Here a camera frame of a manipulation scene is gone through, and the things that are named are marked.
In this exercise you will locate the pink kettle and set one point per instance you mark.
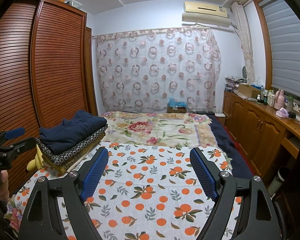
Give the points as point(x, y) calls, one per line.
point(279, 99)

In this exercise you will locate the long wooden cabinet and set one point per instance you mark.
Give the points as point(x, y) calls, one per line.
point(261, 135)

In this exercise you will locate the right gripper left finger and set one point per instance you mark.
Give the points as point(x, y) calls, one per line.
point(42, 218)

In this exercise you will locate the yellow plush toy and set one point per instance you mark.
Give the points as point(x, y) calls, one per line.
point(37, 162)

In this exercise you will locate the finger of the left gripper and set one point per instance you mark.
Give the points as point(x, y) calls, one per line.
point(9, 135)
point(22, 146)

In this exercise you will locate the person's left hand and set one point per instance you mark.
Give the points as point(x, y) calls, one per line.
point(4, 192)

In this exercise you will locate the brown box with blue cloth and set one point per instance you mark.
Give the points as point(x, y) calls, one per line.
point(175, 106)

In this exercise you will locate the brown louvered wardrobe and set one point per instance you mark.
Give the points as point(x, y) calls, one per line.
point(46, 72)

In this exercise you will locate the floral beige quilt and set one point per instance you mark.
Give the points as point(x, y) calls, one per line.
point(165, 129)

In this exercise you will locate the navy blue blanket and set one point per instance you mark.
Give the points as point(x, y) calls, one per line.
point(239, 167)

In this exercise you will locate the pink circle-pattern curtain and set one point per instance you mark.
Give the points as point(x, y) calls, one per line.
point(141, 71)

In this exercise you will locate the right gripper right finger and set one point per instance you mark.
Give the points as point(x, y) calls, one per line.
point(257, 218)

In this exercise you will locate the orange fruit print sheet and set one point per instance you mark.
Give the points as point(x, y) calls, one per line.
point(148, 192)

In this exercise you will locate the navy blue printed t-shirt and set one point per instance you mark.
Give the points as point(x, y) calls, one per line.
point(70, 132)

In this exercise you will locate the black white circle-pattern cloth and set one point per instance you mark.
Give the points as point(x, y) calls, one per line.
point(70, 156)

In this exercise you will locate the beige side curtain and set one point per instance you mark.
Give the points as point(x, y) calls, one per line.
point(245, 38)

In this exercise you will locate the cardboard box on cabinet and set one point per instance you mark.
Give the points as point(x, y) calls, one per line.
point(248, 91)

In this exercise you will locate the pink tissue pack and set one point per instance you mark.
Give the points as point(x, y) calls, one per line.
point(282, 113)

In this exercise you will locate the white wall air conditioner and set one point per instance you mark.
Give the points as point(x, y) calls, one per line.
point(204, 13)

